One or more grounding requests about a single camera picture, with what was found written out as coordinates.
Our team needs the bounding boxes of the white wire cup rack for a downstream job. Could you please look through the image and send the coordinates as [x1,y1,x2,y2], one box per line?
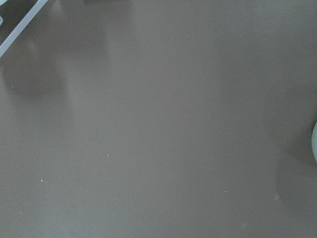
[0,0,48,56]

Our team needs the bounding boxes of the green bowl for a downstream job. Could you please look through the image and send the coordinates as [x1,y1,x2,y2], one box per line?
[312,123,317,162]

